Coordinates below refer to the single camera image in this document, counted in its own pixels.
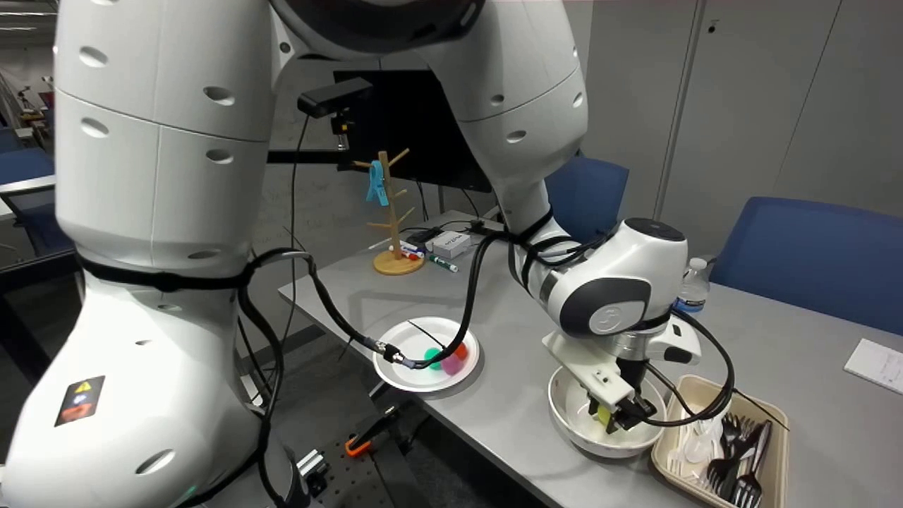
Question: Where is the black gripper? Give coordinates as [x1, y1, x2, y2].
[605, 362, 654, 432]

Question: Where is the yellow ball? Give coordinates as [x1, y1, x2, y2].
[591, 402, 611, 425]

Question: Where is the purple ball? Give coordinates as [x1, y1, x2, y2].
[440, 345, 470, 377]

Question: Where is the green ball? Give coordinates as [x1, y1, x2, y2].
[424, 348, 444, 369]

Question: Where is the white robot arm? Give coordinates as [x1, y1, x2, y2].
[4, 0, 688, 508]

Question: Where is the white bowl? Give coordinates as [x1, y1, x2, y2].
[546, 368, 664, 460]

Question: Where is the white foam plate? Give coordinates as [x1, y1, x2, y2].
[369, 317, 484, 396]

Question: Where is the beige cutlery tray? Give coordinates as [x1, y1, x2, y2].
[653, 396, 790, 508]

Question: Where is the white plastic fork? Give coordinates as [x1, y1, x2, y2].
[668, 419, 723, 470]

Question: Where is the black plastic fork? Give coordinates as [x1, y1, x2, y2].
[705, 419, 773, 508]

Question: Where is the clear water bottle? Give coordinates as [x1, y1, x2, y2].
[681, 258, 711, 313]

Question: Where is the blue chair far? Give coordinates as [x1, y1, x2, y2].
[546, 155, 629, 242]

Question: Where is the blue chair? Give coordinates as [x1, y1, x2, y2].
[546, 155, 629, 242]
[711, 199, 903, 334]

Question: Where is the white paper sheet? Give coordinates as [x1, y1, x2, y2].
[843, 340, 903, 396]

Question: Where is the blue chair near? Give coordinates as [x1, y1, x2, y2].
[711, 199, 903, 334]

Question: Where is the small white box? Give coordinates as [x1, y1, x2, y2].
[426, 233, 471, 259]

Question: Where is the wooden mug tree stand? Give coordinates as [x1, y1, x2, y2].
[367, 149, 424, 276]

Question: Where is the orange black clamp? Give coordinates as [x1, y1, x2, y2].
[341, 406, 402, 460]

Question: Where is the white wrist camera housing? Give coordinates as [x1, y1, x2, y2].
[541, 334, 632, 406]

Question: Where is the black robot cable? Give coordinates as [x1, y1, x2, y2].
[235, 210, 771, 508]

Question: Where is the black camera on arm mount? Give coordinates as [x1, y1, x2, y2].
[296, 77, 372, 120]

